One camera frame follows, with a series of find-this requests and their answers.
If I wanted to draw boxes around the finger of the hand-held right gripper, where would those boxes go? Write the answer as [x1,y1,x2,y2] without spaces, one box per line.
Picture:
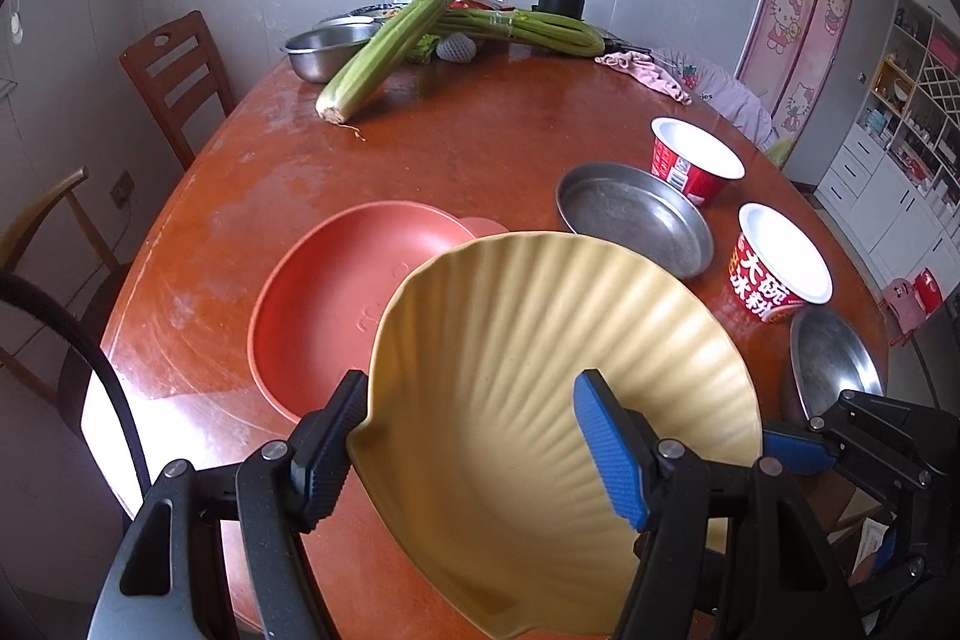
[763,389,960,498]
[847,527,960,618]

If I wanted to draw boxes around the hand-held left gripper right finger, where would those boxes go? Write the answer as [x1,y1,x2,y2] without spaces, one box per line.
[574,368,856,640]

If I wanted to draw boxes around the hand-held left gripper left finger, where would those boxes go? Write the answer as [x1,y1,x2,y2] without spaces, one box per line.
[94,370,370,640]

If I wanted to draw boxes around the steel bowl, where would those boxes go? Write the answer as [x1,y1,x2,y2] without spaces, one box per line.
[780,306,890,431]

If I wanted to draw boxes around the yellow shell-shaped plate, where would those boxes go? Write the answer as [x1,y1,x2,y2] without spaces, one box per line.
[346,231,766,637]

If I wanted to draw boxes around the red paper noodle bowl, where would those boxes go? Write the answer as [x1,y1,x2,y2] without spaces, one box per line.
[649,116,745,208]
[724,203,833,327]

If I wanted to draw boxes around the steel pan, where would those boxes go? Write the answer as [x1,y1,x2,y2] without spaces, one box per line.
[555,162,713,280]

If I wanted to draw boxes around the coral red plate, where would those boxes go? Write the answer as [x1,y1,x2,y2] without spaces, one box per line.
[247,201,511,425]

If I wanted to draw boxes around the pink small stool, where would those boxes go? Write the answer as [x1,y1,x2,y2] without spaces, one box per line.
[879,269,944,348]

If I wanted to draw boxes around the white display cabinet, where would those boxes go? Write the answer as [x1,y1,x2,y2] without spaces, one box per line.
[816,0,960,281]

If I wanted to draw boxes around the pink printed garment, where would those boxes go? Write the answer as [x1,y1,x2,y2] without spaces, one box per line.
[652,47,773,150]

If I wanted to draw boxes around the pink cloth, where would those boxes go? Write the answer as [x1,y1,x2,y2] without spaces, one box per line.
[596,51,692,105]

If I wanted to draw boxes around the light wooden armchair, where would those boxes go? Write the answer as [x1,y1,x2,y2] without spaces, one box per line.
[0,166,132,416]

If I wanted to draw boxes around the celery bunch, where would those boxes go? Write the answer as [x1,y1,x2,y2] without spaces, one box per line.
[315,0,481,125]
[431,6,607,58]

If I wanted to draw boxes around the steel basin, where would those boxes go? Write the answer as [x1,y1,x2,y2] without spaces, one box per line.
[283,21,383,84]

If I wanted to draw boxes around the brown wooden chair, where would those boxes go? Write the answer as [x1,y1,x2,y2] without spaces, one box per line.
[120,10,237,172]

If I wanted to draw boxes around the fruit in white foam net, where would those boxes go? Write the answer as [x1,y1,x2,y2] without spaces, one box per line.
[436,32,475,64]

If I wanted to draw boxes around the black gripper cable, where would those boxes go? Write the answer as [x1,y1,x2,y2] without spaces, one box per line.
[0,269,151,506]

